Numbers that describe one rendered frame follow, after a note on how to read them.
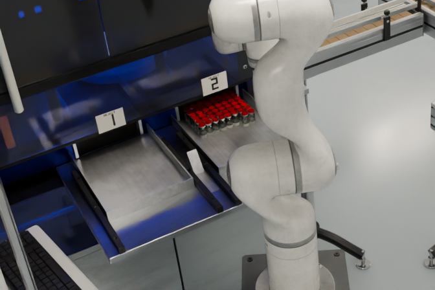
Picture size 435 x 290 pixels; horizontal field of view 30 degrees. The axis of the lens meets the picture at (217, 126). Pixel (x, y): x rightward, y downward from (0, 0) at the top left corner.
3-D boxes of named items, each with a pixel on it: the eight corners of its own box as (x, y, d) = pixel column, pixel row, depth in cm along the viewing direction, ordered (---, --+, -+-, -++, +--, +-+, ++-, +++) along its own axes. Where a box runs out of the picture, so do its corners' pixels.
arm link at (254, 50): (246, 64, 194) (284, 54, 194) (236, 14, 187) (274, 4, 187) (240, 49, 201) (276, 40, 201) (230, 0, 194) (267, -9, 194)
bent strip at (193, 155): (189, 168, 236) (186, 151, 233) (198, 164, 237) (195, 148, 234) (209, 193, 225) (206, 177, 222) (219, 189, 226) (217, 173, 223)
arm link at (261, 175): (320, 244, 179) (315, 156, 166) (237, 255, 179) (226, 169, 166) (311, 209, 189) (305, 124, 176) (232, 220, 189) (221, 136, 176)
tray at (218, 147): (171, 123, 257) (170, 114, 255) (244, 97, 265) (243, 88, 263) (220, 177, 231) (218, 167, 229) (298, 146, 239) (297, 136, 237)
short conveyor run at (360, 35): (260, 99, 270) (256, 57, 262) (238, 80, 282) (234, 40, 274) (426, 37, 292) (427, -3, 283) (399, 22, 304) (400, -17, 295)
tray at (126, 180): (70, 161, 246) (68, 151, 244) (149, 132, 255) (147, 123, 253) (109, 222, 220) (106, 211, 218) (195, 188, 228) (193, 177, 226)
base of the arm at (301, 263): (338, 316, 185) (335, 256, 175) (256, 320, 187) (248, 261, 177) (331, 258, 201) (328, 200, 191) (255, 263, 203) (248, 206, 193)
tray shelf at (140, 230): (56, 171, 246) (55, 167, 245) (257, 97, 268) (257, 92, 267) (111, 264, 209) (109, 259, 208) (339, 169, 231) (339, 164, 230)
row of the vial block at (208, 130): (199, 136, 249) (197, 123, 247) (250, 116, 255) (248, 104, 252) (202, 139, 247) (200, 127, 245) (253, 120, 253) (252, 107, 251)
